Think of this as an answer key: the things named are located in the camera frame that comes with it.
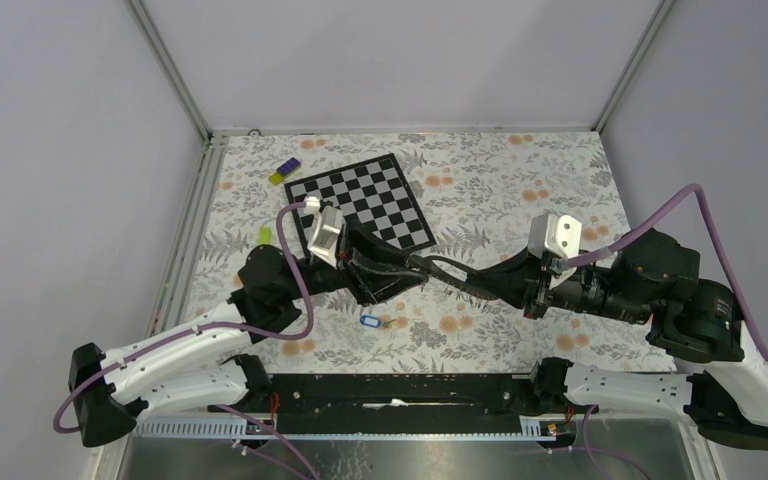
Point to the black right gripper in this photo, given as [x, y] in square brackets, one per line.
[516, 279]

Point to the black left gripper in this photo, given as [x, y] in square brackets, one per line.
[373, 286]

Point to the blue capped key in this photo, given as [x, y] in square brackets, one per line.
[370, 321]

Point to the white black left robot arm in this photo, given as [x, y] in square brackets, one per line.
[112, 391]

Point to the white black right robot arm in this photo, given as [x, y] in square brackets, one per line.
[654, 281]

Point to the black grey chessboard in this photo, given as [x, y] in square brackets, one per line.
[376, 194]

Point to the floral table mat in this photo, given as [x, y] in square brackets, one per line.
[479, 193]

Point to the green arch toy block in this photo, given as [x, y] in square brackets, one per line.
[264, 235]

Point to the purple yellow toy brick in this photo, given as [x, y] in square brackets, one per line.
[283, 171]

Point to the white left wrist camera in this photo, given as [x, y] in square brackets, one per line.
[324, 237]

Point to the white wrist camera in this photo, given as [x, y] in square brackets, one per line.
[324, 237]
[559, 235]

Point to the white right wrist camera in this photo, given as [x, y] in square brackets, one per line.
[559, 235]

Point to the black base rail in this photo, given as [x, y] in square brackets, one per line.
[393, 404]

